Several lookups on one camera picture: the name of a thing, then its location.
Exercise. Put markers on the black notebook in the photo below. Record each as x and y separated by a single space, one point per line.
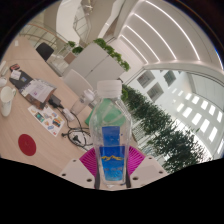
21 80

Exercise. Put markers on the small red and black device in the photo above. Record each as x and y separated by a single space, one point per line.
14 67

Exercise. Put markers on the white paper slip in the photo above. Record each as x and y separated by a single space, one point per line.
16 43

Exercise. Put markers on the white paper cup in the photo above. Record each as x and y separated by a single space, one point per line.
6 100

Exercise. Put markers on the brown planter with green plants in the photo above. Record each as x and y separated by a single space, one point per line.
70 56

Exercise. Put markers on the flat round red coaster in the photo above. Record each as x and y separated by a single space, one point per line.
27 144

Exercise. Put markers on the ceiling light strips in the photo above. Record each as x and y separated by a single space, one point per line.
156 35

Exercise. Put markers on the colourful sticker sheet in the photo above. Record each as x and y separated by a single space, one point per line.
46 120

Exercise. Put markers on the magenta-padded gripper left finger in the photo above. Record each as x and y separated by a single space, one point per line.
75 171

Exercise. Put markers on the white computer mouse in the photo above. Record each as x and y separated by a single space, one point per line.
2 82

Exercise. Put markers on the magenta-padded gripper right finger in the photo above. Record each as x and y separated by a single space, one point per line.
150 170

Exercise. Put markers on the clear blue-labelled water bottle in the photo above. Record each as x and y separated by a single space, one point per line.
111 133

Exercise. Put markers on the white chair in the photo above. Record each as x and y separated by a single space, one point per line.
75 81

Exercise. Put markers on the clear tumbler with white lid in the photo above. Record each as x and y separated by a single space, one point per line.
80 104

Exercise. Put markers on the black power adapter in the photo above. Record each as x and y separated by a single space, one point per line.
55 101

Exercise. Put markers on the black chair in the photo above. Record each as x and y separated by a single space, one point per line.
44 50

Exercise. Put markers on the row of green hedge plants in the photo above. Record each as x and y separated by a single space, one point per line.
160 130

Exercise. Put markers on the white cabinet topped with plants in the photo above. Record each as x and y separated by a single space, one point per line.
96 66

